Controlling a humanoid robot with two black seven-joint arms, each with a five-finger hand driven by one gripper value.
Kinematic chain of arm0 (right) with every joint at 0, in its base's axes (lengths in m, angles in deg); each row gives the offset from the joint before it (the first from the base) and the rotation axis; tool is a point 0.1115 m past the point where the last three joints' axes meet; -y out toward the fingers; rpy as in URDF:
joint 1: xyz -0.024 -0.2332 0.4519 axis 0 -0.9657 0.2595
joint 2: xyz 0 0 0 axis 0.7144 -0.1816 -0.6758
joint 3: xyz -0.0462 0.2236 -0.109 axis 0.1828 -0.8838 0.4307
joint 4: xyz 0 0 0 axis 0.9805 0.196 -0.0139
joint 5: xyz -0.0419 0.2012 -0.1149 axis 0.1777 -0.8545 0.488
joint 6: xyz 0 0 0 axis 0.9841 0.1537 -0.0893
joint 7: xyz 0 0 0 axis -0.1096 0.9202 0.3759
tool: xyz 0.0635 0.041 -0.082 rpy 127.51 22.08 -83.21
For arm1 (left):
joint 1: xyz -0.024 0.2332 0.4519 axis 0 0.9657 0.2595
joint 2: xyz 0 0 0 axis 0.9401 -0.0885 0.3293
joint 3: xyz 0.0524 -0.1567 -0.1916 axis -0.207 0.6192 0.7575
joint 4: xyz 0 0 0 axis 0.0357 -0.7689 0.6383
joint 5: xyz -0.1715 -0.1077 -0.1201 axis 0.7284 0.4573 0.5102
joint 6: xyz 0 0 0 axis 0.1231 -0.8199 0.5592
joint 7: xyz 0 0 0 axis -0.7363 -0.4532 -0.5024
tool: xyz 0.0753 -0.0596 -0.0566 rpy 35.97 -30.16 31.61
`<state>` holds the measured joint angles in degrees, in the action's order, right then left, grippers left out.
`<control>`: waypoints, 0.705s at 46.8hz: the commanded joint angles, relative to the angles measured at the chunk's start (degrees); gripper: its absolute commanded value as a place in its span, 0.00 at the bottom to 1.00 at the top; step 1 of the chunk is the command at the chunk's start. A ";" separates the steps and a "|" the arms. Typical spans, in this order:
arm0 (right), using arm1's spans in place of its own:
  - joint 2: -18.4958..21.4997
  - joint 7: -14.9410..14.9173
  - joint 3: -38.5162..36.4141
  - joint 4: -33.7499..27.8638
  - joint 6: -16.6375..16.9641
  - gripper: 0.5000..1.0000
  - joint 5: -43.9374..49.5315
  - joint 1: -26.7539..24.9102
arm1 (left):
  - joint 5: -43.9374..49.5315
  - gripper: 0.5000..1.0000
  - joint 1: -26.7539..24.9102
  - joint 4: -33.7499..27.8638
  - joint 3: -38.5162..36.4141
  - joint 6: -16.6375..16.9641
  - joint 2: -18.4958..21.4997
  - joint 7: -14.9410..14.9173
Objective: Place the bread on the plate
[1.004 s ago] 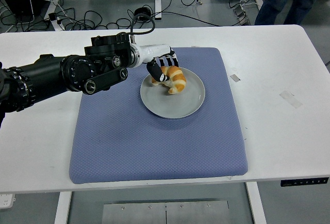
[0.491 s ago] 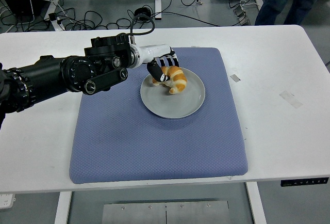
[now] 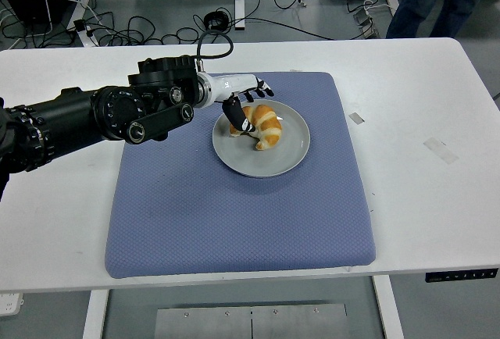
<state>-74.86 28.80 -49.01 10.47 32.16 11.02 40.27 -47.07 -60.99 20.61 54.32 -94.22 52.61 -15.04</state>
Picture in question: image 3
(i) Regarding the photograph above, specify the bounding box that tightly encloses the golden croissant bread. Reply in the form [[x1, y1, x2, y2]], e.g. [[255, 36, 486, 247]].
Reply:
[[228, 104, 284, 152]]

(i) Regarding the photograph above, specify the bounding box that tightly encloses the white power strip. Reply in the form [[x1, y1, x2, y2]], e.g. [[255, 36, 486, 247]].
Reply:
[[0, 291, 24, 316]]

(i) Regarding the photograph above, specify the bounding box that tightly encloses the round grey plate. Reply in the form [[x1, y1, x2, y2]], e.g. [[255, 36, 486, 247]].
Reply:
[[212, 99, 312, 178]]

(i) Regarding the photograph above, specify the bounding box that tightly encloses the grey metal plate with screws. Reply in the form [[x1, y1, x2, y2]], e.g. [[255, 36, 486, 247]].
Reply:
[[155, 302, 348, 339]]

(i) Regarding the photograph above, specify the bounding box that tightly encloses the white desk frame with cables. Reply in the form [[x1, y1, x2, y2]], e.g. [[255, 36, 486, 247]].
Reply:
[[72, 0, 99, 48]]

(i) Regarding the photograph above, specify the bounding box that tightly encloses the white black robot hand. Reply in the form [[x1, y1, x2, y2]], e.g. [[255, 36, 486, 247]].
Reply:
[[202, 73, 275, 135]]

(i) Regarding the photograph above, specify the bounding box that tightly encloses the grey foot pedal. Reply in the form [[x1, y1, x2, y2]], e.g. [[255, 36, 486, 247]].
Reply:
[[353, 6, 380, 40]]

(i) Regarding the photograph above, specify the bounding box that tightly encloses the black table control panel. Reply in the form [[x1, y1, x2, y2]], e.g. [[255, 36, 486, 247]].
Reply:
[[424, 271, 500, 284]]

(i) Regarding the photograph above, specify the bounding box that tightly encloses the coiled black cable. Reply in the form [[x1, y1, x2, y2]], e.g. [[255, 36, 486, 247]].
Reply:
[[203, 9, 232, 32]]

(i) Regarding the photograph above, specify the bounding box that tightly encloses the large clear tape strip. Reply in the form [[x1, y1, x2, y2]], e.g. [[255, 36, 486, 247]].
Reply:
[[423, 137, 459, 166]]

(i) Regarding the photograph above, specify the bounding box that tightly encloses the blue quilted mat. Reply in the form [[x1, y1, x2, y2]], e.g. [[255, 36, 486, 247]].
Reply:
[[104, 71, 377, 280]]

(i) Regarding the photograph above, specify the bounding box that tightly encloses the white table leg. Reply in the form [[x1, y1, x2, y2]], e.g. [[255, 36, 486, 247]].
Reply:
[[80, 289, 111, 339], [372, 275, 405, 339]]

